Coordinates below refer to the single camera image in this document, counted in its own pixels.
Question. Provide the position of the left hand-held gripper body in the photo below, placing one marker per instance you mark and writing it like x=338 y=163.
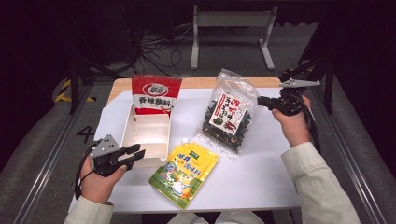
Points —
x=106 y=157

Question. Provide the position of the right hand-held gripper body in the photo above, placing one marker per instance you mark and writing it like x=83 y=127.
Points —
x=289 y=101

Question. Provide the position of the white plastic storage box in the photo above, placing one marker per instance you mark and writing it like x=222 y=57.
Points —
x=146 y=137

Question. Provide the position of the clear dried seaweed bag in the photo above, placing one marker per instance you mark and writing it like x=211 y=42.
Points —
x=229 y=115

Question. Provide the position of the red seasoning packet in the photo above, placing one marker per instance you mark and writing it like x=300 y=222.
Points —
x=155 y=93

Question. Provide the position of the person's right hand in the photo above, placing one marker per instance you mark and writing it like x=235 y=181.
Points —
x=294 y=127

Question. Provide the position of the person's left hand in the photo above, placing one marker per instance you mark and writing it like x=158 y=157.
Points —
x=99 y=186

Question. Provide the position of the black metal stand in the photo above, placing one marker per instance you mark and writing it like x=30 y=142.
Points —
x=328 y=93
x=74 y=87

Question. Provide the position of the yellow spout pouch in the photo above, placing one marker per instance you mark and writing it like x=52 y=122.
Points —
x=183 y=174

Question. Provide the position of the yellow black hazard tape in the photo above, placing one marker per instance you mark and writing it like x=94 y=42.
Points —
x=63 y=93

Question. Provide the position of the white table cover sheet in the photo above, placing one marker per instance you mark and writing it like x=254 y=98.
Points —
x=249 y=180

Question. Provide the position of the person's left leg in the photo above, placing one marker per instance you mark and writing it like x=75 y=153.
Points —
x=190 y=219

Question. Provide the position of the person's leg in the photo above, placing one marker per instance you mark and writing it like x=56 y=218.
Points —
x=190 y=219
x=241 y=218

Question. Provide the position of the person's right leg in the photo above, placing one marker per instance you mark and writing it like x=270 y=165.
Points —
x=241 y=218

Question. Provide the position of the aluminium floor rail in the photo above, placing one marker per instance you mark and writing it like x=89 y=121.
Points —
x=53 y=155
x=358 y=174

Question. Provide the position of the white metal stand frame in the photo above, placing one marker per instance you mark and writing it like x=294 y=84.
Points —
x=233 y=19

